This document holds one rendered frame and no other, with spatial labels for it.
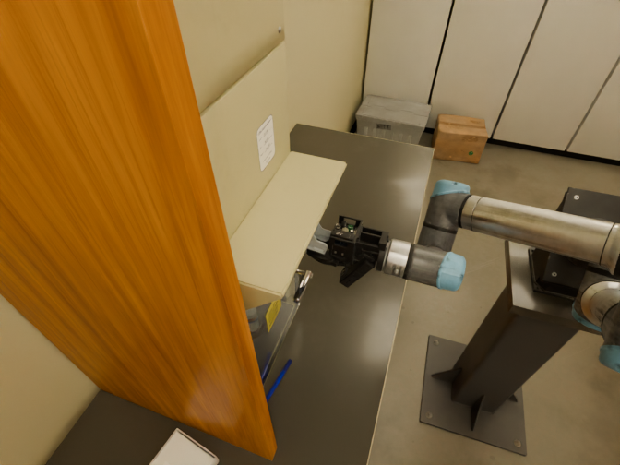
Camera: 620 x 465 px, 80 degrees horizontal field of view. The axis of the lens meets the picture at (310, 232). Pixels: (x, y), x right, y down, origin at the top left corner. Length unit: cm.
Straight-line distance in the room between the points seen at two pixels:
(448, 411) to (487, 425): 18
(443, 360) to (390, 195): 104
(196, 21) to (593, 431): 232
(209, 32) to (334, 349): 86
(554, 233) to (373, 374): 57
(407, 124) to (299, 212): 277
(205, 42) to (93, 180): 19
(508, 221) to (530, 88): 293
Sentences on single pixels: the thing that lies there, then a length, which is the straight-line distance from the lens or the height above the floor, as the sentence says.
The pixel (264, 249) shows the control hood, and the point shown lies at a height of 151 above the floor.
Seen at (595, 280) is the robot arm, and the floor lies 117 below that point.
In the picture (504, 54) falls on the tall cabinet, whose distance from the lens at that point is 357.
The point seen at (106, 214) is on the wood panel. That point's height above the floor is 169.
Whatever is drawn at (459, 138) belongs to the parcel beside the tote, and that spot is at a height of 23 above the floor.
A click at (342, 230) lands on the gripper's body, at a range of 77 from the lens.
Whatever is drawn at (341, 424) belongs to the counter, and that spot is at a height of 94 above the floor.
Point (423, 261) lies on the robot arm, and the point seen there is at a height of 136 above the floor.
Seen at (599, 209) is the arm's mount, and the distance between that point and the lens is 137.
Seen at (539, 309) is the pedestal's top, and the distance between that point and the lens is 135.
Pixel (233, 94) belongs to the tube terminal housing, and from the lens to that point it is 51.
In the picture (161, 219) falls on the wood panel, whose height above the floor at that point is 170.
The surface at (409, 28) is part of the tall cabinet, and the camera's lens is 352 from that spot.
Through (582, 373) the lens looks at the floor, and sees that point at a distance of 253.
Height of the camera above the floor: 192
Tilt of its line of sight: 46 degrees down
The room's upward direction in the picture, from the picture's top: straight up
